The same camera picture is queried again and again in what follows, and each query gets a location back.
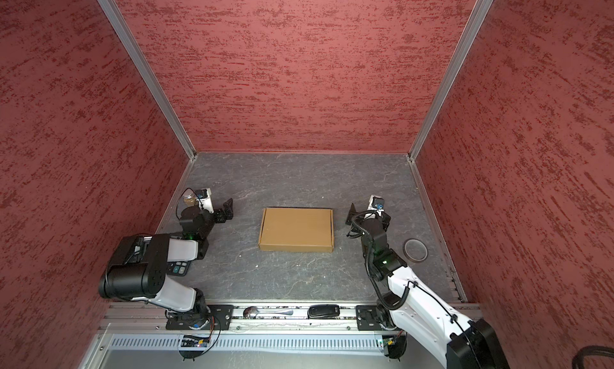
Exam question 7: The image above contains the brown cardboard box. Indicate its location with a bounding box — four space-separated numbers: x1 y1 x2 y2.
258 207 334 253

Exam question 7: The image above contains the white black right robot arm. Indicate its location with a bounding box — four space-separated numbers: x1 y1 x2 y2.
345 196 509 368

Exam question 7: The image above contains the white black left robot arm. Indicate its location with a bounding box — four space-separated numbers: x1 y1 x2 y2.
98 199 233 330

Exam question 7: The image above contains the glass jar with lid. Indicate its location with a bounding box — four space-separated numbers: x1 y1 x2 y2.
182 190 198 207

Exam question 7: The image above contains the black calculator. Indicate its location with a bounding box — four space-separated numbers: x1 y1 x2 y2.
166 261 191 277

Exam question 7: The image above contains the black car key fob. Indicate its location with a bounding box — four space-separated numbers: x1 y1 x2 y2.
307 304 341 319

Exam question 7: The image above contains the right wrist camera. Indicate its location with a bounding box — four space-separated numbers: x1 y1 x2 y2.
368 195 385 213

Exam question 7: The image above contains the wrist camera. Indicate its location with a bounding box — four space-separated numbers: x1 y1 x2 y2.
368 195 385 213
195 188 214 214

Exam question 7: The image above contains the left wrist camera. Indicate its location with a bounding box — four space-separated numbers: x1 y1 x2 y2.
195 188 214 214

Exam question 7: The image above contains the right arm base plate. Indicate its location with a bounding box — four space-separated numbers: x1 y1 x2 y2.
355 304 397 331

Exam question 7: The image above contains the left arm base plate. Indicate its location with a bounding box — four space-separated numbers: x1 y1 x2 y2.
166 304 234 332

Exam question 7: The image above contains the aluminium front rail frame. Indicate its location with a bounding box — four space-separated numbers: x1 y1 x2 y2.
78 299 505 369

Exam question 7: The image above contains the aluminium corner post left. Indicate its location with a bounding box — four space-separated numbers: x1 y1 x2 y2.
96 0 198 161

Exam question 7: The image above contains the aluminium corner post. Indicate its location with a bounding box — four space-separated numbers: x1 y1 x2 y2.
96 0 198 161
408 0 494 163

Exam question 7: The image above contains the aluminium corner post right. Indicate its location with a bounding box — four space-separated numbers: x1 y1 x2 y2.
408 0 494 163

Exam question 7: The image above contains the black cable bundle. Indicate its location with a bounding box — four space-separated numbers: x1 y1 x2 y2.
571 345 614 369

